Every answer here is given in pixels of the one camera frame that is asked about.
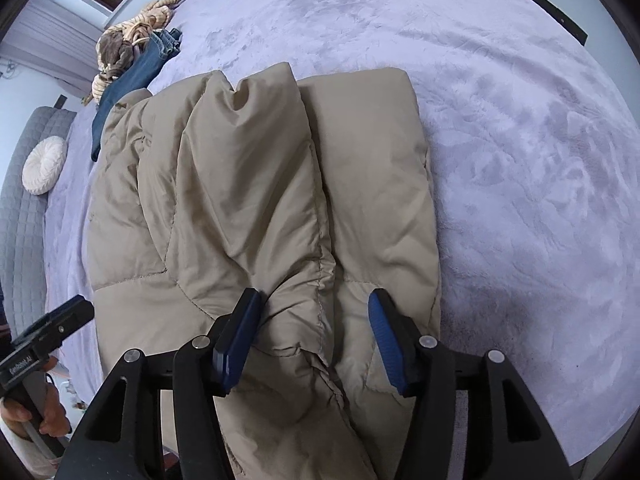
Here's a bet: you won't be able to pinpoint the beige puffer jacket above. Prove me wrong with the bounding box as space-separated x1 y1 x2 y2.
82 61 443 480

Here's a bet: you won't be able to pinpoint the blue jeans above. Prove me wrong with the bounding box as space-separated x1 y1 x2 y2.
90 27 183 163

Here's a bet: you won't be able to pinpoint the grey quilted headboard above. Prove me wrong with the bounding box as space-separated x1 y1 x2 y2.
0 106 78 321

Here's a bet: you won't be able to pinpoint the round white cushion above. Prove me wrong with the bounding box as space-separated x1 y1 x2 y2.
21 136 68 196

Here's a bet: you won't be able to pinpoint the lavender plush blanket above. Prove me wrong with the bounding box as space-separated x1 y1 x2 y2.
42 0 640 466

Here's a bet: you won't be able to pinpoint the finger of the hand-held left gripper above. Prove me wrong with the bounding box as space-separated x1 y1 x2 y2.
12 302 96 358
30 295 86 323

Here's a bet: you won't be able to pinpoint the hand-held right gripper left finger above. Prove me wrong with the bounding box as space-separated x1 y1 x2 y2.
55 287 263 480

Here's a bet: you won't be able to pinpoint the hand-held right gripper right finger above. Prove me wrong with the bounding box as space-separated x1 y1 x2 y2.
367 287 573 480

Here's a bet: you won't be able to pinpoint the brown fuzzy garment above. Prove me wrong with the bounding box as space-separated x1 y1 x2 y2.
95 25 136 78

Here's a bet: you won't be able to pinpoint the person's left hand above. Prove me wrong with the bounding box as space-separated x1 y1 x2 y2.
0 372 71 437

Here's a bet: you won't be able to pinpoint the tan striped garment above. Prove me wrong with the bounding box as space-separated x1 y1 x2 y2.
82 0 183 106

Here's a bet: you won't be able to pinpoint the white pleated curtain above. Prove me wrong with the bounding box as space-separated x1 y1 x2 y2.
0 7 113 96

